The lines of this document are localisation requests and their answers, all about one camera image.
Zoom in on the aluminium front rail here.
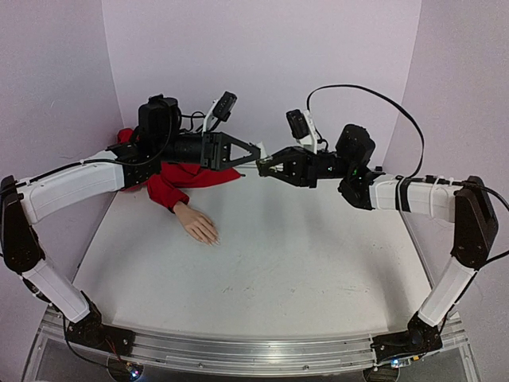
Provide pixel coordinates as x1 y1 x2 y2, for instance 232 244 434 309
22 306 480 381

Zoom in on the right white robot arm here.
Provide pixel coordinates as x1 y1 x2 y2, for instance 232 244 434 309
257 124 499 364

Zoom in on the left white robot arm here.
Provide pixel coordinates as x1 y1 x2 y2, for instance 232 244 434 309
1 92 261 356

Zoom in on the right black camera cable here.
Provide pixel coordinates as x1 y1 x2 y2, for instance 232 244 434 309
305 84 426 178

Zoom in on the yellow nail polish bottle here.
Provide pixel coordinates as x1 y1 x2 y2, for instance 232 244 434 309
256 157 273 167

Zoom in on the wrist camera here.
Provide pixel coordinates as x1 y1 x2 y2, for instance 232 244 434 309
286 109 321 154
201 92 238 134

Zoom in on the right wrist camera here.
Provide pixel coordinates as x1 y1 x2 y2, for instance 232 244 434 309
286 109 321 154

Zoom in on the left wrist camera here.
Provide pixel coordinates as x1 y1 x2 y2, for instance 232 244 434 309
201 92 238 134

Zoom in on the mannequin hand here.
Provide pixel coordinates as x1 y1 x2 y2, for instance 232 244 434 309
173 201 220 245

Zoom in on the red cloth garment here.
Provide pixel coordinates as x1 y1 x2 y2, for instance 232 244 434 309
116 127 242 214

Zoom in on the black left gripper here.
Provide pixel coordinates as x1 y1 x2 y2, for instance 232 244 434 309
157 131 264 171

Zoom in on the grey nail polish cap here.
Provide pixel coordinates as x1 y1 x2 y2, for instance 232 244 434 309
255 142 267 159

